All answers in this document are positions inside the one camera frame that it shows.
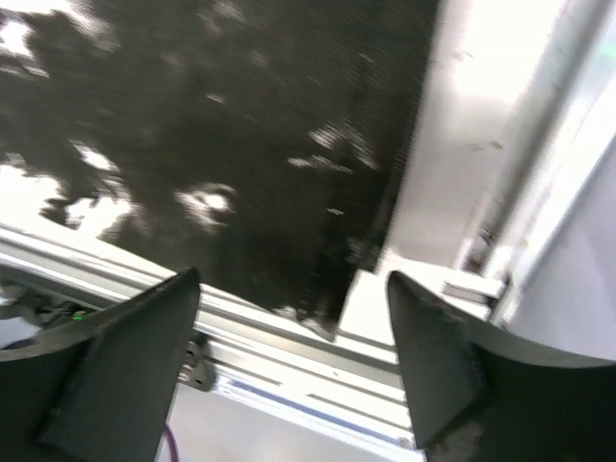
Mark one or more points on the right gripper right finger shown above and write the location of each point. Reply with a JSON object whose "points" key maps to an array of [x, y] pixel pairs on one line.
{"points": [[476, 392]]}

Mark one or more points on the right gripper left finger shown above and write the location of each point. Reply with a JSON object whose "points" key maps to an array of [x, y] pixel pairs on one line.
{"points": [[99, 389]]}

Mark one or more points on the black white patterned trousers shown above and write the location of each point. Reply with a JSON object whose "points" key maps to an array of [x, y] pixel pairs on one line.
{"points": [[261, 142]]}

